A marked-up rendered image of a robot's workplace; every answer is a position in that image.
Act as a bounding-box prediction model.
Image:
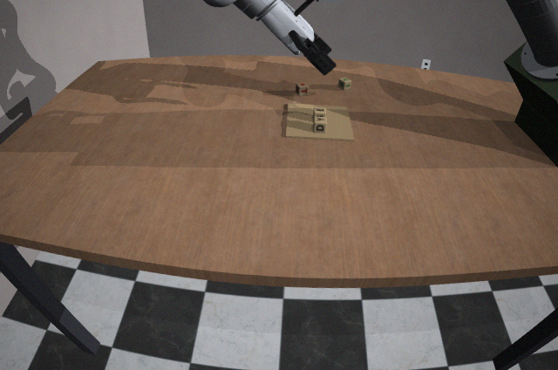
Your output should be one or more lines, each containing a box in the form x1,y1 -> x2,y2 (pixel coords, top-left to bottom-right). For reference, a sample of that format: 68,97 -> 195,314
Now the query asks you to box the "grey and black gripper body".
255,0 -> 314,55

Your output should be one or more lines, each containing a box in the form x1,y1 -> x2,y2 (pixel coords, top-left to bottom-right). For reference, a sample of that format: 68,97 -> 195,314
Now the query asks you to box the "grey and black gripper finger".
314,32 -> 331,54
289,31 -> 337,75

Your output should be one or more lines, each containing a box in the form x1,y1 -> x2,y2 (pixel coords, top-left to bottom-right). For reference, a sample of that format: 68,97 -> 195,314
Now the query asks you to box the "beige flat mat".
286,103 -> 355,141

